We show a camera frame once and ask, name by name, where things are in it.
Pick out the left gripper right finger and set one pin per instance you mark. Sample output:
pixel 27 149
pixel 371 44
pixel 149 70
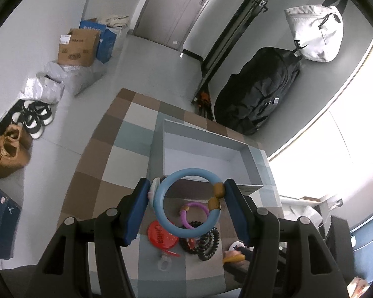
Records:
pixel 290 258

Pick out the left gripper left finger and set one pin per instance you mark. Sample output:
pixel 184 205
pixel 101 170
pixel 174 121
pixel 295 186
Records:
pixel 63 270

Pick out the white round badge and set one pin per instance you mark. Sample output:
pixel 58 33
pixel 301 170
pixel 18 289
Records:
pixel 238 244

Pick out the pink yellow hair clip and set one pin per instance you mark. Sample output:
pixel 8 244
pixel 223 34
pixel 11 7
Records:
pixel 233 256

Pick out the red round badge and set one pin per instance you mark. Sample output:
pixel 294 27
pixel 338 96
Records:
pixel 159 237

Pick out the clear plastic hair clip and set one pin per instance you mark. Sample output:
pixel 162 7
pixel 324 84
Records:
pixel 165 262

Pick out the dark blue shoe box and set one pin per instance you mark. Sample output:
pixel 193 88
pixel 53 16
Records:
pixel 9 218

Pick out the checkered table cloth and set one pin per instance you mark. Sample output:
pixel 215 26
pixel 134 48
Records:
pixel 117 156

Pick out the brown boot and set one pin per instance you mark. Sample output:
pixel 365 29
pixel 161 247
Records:
pixel 15 132
pixel 13 156

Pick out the grey cardboard box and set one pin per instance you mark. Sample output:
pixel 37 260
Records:
pixel 177 146

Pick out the black backpack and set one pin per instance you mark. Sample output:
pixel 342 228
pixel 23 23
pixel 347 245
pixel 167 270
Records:
pixel 250 96

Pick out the white plastic bag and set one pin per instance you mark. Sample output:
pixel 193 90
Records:
pixel 49 85

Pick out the brown cardboard box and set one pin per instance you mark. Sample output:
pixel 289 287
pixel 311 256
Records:
pixel 78 47

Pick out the blue shopping bag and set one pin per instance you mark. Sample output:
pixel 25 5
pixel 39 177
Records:
pixel 106 39

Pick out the cream tote bag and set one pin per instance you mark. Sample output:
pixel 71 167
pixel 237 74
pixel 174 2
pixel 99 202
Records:
pixel 117 21

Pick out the black coat rack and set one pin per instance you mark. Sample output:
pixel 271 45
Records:
pixel 236 27

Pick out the grey door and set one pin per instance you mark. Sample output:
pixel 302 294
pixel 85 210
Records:
pixel 168 22

